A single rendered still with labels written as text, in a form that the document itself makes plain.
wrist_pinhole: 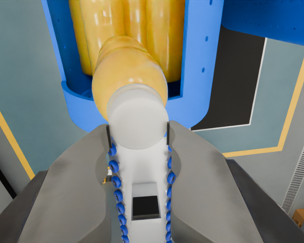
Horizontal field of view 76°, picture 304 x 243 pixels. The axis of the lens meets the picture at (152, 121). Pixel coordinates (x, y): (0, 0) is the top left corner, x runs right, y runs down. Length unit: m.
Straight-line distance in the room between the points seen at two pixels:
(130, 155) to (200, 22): 0.54
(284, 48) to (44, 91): 1.86
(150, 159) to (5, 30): 1.33
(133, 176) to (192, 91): 0.55
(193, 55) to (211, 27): 0.05
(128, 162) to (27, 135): 1.38
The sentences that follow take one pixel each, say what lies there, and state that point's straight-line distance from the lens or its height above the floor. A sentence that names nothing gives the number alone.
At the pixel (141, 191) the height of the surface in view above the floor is 0.96.
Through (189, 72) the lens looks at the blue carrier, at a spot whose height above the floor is 1.22.
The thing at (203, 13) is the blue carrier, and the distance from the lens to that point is 0.28.
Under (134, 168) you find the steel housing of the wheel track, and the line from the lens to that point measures 0.75.
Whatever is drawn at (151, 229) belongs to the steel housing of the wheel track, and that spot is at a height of 0.93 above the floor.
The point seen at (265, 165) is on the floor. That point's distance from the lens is 2.45.
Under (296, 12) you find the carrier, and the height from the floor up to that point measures 0.83.
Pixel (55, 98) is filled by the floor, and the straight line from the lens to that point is 1.72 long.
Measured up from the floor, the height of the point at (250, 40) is 0.15.
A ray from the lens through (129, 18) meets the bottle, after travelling 0.38.
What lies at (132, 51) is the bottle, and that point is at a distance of 0.17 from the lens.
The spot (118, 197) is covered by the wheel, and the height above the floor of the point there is 0.98.
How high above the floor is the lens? 1.47
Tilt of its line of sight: 60 degrees down
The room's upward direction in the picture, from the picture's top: 172 degrees clockwise
